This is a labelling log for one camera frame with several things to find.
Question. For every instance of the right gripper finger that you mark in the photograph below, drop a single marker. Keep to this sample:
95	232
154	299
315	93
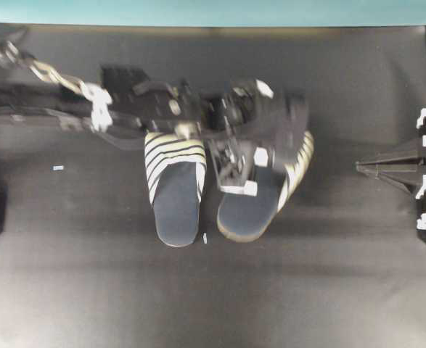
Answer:
407	178
408	152

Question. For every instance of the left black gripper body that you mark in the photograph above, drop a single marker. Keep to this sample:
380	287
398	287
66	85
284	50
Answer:
252	121

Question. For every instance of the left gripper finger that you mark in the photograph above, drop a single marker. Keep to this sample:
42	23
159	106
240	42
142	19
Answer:
243	166

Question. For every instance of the striped slipper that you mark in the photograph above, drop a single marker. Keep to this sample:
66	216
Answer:
244	218
175	170

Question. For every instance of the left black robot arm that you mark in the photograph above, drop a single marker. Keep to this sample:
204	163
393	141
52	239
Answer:
123	109

